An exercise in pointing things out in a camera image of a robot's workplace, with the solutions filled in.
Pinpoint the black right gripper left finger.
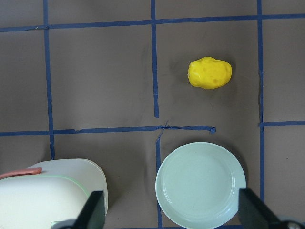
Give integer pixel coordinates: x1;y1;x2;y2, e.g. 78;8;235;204
73;191;105;229

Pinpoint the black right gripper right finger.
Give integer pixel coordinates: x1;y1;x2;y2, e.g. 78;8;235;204
238;188;281;229

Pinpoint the white rice cooker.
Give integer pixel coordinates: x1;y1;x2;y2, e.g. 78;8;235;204
0;158;108;229

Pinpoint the green plate right side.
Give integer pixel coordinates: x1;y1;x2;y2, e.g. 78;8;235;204
155;142;246;229

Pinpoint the yellow toy potato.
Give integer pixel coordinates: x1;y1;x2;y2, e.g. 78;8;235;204
187;57;232;90

